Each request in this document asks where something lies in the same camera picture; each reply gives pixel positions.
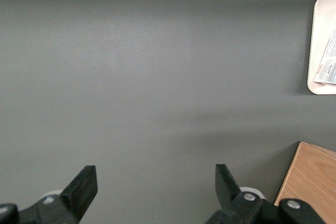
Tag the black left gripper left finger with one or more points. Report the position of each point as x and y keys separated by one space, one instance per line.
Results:
x=73 y=197

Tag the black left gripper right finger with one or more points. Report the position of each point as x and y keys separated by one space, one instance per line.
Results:
x=228 y=190

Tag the beige plastic tray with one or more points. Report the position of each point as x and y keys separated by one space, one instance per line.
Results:
x=319 y=24

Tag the wooden drawer cabinet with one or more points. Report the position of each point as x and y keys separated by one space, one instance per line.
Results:
x=309 y=176

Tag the red flat cardboard box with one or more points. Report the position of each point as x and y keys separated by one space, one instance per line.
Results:
x=331 y=64

